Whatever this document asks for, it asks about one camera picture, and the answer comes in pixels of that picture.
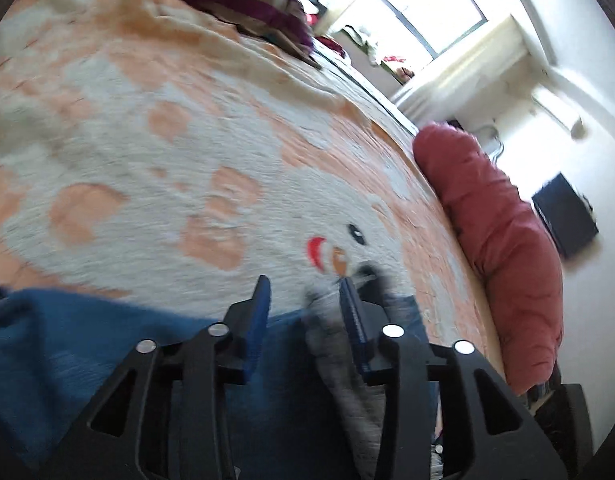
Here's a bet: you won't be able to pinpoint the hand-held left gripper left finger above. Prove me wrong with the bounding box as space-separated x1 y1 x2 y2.
42 275 273 480

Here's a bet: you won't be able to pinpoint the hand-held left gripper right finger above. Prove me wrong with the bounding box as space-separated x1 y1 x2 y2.
337 277 568 480

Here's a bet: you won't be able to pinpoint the blue pants with lace hem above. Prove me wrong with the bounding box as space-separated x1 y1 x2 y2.
0 262 441 480

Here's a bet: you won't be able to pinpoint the red rolled bolster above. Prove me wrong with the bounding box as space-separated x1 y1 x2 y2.
411 122 565 396

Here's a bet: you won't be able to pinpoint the orange blanket with white clouds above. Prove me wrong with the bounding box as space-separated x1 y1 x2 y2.
0 0 503 386

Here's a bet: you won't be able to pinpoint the clothes on windowsill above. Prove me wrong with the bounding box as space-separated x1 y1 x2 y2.
341 24 417 85

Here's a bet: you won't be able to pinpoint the pile of clothes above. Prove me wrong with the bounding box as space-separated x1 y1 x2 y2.
288 0 349 63

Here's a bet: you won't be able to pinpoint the purple striped pillow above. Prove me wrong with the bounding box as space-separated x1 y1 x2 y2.
162 0 322 70

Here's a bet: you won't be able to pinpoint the window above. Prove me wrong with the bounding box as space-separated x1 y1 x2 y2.
376 0 489 57

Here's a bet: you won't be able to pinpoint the metal wire hook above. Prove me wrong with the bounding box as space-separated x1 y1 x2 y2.
480 127 507 162

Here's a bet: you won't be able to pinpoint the black wall-mounted box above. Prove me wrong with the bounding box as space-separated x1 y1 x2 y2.
531 172 599 260

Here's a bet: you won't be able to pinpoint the white wall fixture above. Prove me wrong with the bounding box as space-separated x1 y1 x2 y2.
530 85 587 140

